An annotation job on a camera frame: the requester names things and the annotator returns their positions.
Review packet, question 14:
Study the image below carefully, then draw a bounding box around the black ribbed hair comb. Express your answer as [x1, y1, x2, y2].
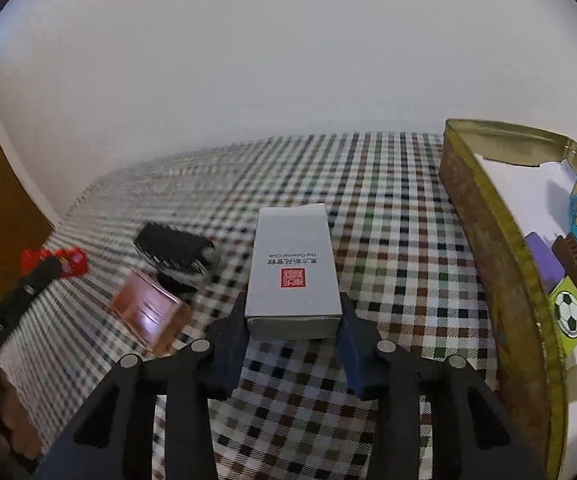
[132, 222, 215, 282]

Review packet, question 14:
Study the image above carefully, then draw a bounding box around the gold tin box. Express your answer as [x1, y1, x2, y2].
[438, 118, 577, 480]

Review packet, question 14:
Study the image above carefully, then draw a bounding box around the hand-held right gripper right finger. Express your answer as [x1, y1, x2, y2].
[337, 291, 549, 480]

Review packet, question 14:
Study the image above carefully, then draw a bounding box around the purple block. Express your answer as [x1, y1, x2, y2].
[524, 231, 567, 295]

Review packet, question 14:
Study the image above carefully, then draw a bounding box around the green football card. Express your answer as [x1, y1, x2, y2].
[548, 277, 577, 339]

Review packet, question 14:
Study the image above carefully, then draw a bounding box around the copper metal case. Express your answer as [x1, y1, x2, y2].
[110, 267, 192, 354]

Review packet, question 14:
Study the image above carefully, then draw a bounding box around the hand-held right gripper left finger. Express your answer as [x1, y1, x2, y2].
[33, 292, 250, 480]

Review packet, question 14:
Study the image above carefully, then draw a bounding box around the white box with red seal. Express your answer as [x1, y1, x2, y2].
[244, 203, 344, 342]

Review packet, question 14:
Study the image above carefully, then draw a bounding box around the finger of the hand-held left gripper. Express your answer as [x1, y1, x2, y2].
[6, 257, 65, 311]

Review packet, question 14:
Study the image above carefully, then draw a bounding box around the checkered tablecloth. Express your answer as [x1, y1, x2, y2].
[0, 132, 506, 480]

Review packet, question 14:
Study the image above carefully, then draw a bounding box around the red toy brick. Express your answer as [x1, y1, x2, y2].
[20, 247, 90, 279]

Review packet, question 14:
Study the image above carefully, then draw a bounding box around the white paper lining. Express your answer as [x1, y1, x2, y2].
[473, 152, 577, 403]

